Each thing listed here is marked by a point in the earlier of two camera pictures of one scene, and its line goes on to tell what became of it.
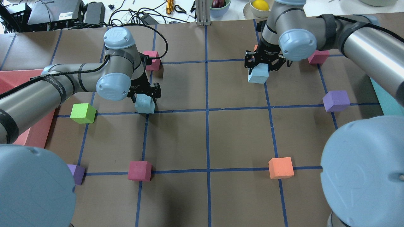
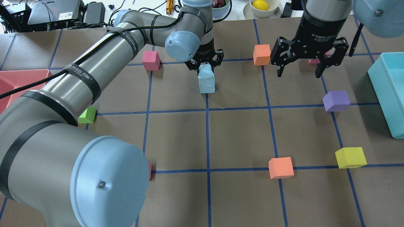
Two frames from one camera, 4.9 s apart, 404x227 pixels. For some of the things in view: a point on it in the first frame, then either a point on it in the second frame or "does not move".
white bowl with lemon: (257, 9) does not move
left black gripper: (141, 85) to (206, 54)
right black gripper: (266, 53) to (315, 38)
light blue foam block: (260, 73) to (207, 85)
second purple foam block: (336, 101) does not move
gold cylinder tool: (169, 6) does not move
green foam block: (83, 113) does not move
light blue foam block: (144, 104) to (205, 71)
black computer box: (50, 15) does not move
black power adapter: (94, 13) does not move
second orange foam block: (281, 167) does not move
